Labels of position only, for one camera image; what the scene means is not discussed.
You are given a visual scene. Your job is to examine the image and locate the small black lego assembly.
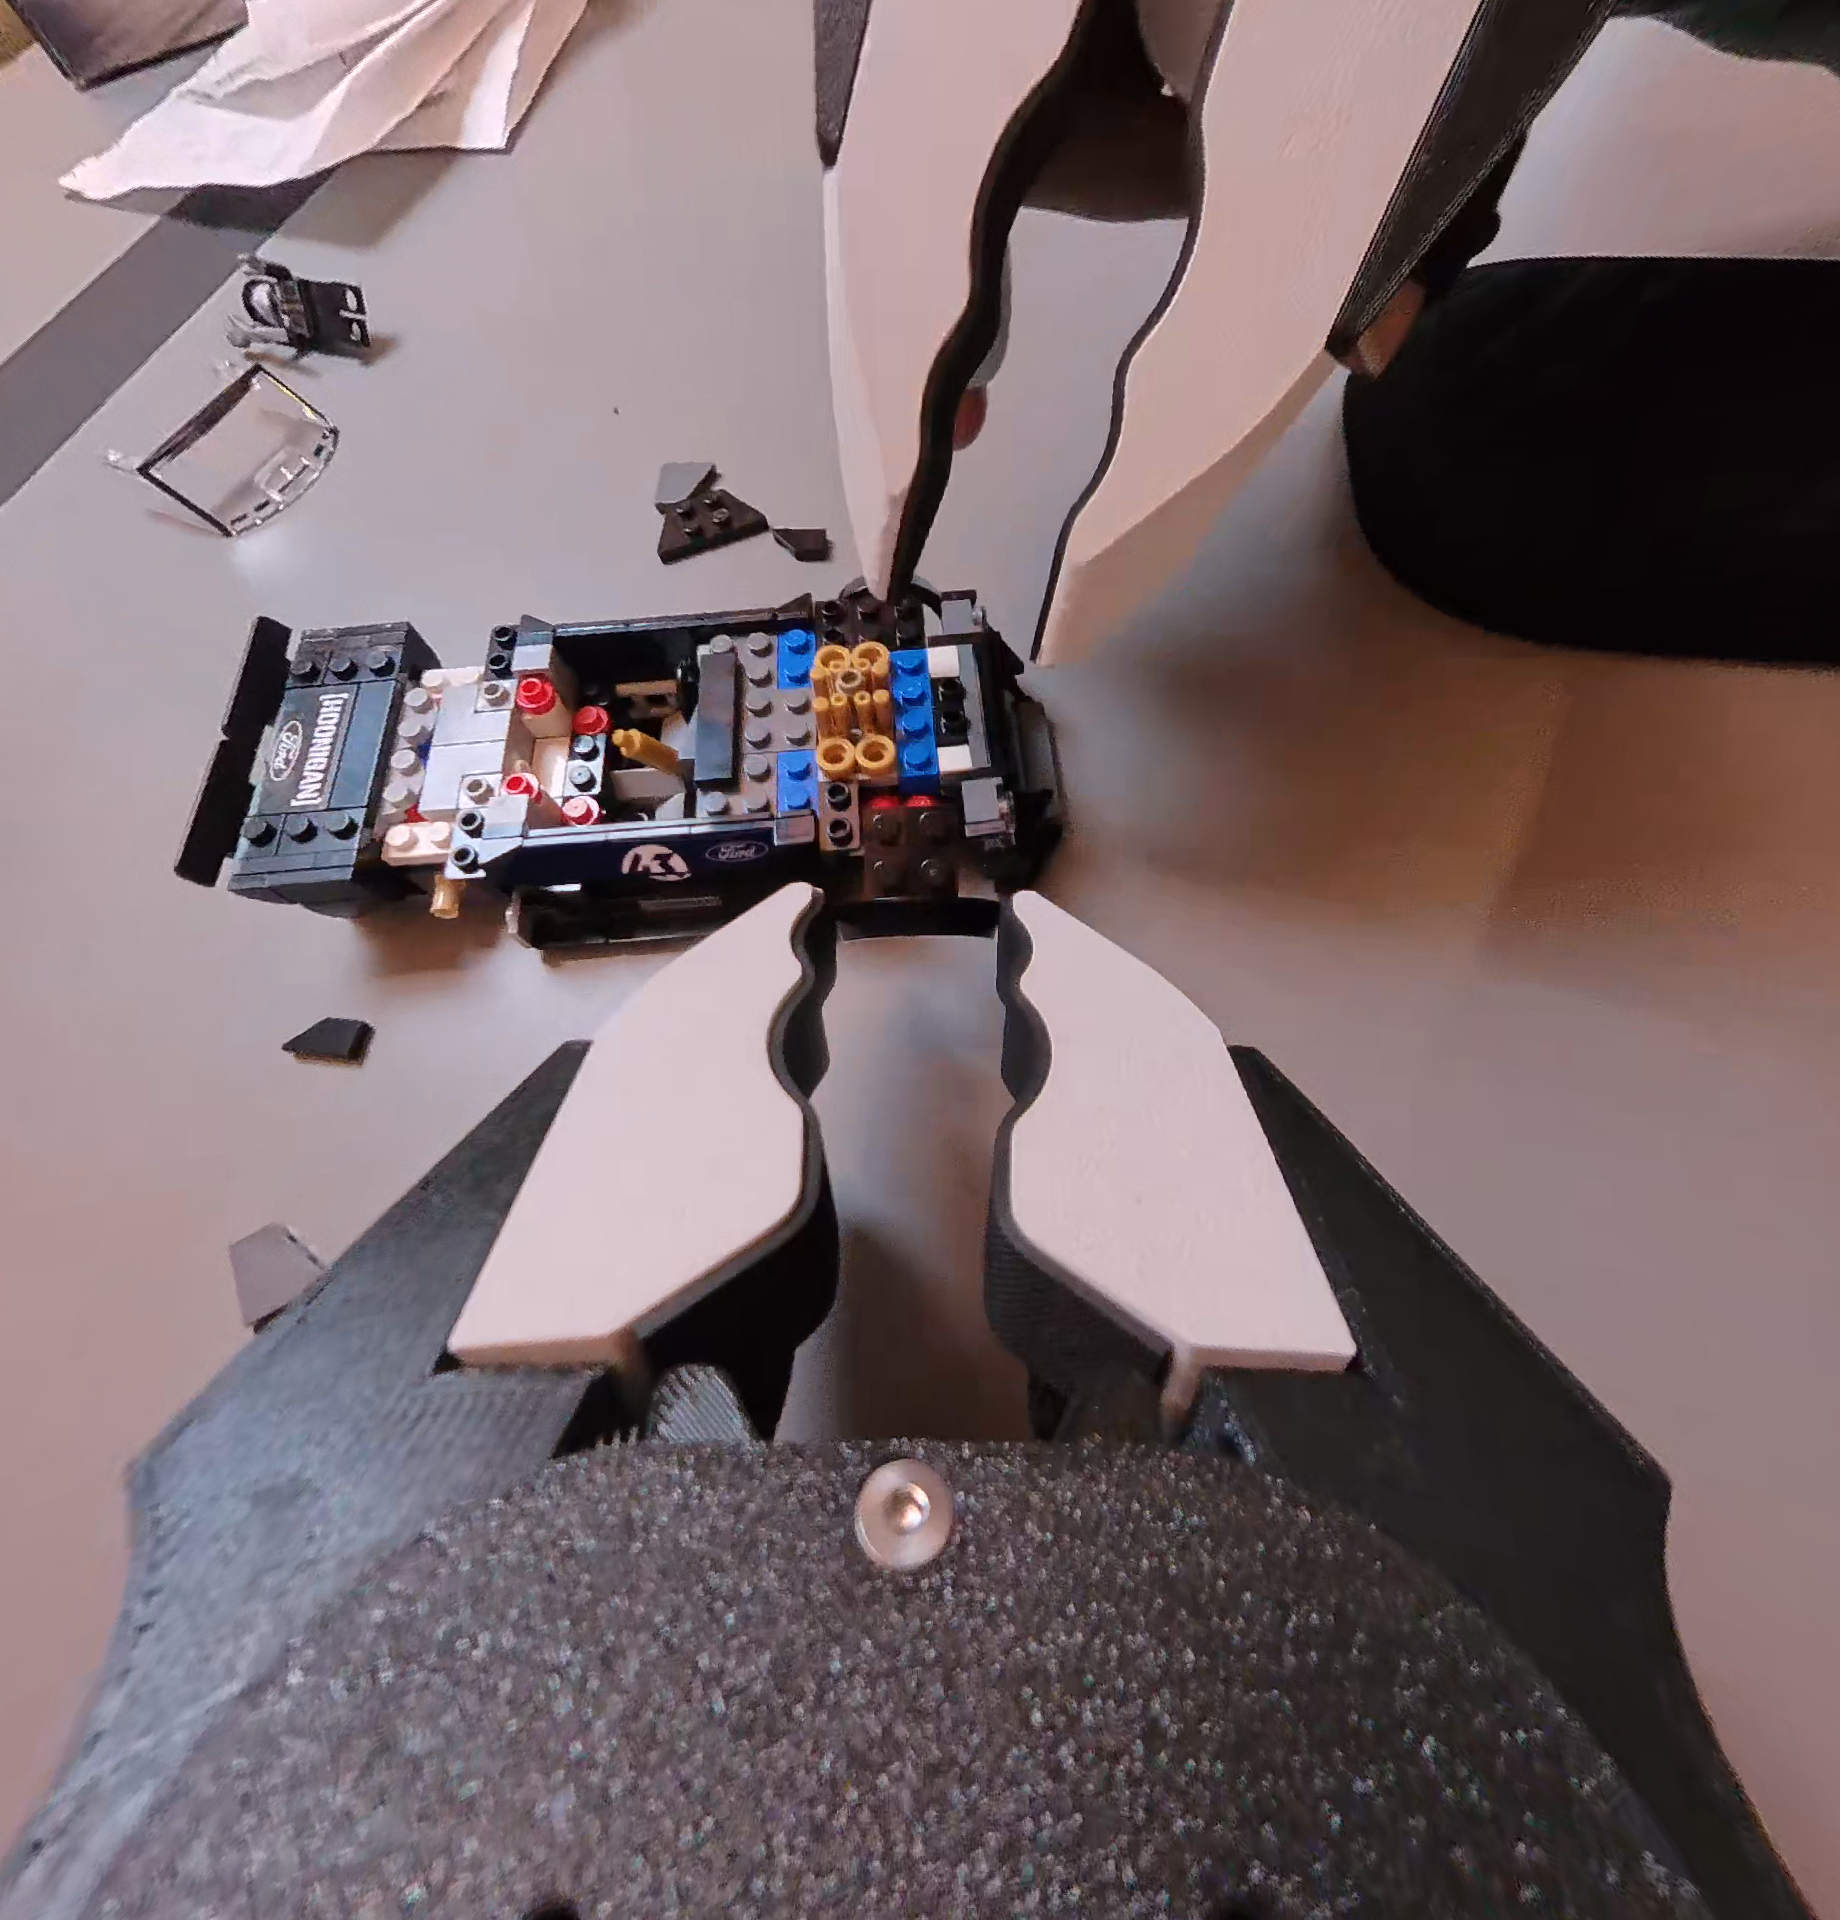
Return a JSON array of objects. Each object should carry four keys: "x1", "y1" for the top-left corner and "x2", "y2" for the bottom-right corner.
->
[{"x1": 228, "y1": 253, "x2": 386, "y2": 365}]

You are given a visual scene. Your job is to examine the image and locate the crumpled white paper bag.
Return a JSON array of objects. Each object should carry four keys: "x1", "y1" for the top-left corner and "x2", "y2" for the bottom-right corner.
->
[{"x1": 61, "y1": 0, "x2": 595, "y2": 207}]

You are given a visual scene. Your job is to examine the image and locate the clear lego windshield piece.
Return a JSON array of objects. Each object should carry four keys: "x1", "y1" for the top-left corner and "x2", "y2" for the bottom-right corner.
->
[{"x1": 110, "y1": 365, "x2": 348, "y2": 546}]

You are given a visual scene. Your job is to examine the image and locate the black wedge lego plate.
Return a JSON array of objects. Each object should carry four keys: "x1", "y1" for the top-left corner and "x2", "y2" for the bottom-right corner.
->
[{"x1": 654, "y1": 494, "x2": 774, "y2": 571}]

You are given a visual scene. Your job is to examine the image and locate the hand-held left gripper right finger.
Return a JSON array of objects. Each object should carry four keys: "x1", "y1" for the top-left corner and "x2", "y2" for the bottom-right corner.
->
[{"x1": 981, "y1": 886, "x2": 1359, "y2": 1418}]

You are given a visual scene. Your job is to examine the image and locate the lego car model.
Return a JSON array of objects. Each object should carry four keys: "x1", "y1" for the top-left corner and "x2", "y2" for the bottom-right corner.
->
[{"x1": 179, "y1": 601, "x2": 1066, "y2": 957}]

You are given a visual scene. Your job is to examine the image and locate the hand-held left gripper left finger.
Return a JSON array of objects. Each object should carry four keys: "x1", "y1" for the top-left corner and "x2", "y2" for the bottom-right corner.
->
[{"x1": 445, "y1": 882, "x2": 848, "y2": 1414}]

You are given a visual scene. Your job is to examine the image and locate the grey lego slope piece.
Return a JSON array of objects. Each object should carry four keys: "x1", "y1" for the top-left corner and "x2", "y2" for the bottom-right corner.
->
[{"x1": 228, "y1": 1222, "x2": 331, "y2": 1335}]

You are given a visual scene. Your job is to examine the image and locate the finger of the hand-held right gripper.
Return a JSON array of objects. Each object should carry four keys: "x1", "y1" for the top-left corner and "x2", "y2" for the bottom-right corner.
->
[
  {"x1": 818, "y1": 0, "x2": 1091, "y2": 604},
  {"x1": 1032, "y1": 0, "x2": 1498, "y2": 673}
]

